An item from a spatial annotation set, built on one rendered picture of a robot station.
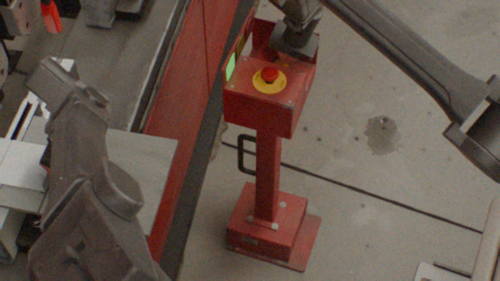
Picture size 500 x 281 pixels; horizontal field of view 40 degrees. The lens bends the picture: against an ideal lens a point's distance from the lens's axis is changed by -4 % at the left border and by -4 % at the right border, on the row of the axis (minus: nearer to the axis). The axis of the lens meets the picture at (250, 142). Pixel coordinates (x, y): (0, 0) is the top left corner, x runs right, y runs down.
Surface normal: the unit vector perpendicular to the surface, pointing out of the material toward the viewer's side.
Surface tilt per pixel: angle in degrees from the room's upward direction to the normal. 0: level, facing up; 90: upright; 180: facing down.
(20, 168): 0
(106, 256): 34
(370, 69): 0
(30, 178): 0
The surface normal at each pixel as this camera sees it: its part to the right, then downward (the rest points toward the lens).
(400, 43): -0.20, -0.05
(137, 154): 0.00, -0.57
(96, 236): -0.56, -0.41
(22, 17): 0.98, 0.16
